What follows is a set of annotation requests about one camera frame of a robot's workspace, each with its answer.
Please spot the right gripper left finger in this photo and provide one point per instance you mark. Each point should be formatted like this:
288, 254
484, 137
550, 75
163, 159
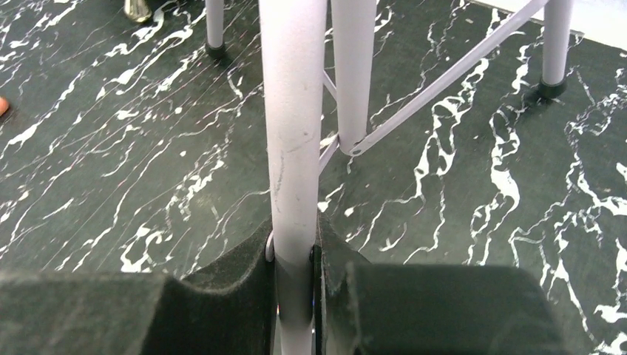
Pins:
227, 307

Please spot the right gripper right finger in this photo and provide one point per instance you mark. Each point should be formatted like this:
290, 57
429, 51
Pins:
361, 307

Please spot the silver tripod music stand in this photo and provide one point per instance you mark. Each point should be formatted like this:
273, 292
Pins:
308, 46

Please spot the orange and grey marker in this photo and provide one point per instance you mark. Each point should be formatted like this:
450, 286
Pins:
4, 106

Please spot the cream and orange drum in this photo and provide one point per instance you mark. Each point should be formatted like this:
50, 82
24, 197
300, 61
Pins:
137, 11

